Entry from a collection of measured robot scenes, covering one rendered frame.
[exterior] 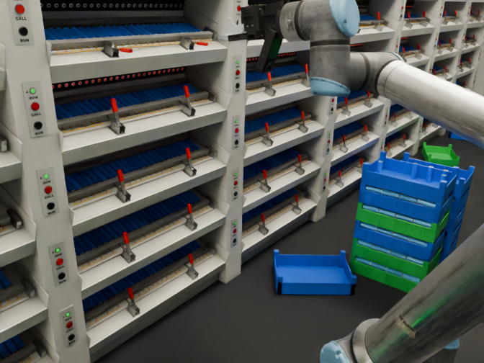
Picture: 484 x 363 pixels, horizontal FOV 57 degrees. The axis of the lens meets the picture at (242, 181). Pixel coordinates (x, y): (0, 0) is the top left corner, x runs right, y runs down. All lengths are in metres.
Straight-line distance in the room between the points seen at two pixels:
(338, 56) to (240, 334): 0.97
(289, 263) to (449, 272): 1.19
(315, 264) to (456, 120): 1.15
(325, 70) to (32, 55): 0.64
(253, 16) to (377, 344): 0.80
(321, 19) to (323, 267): 1.17
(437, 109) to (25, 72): 0.85
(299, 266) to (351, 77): 1.06
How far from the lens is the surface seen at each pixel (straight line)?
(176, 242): 1.50
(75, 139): 1.20
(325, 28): 1.04
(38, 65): 1.09
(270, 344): 1.56
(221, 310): 1.69
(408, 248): 1.82
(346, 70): 1.05
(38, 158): 1.12
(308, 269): 1.92
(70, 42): 1.18
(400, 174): 1.91
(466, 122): 0.93
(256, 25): 1.16
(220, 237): 1.72
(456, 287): 0.80
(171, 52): 1.32
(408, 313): 0.90
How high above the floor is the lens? 1.05
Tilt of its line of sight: 22 degrees down
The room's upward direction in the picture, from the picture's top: 1 degrees clockwise
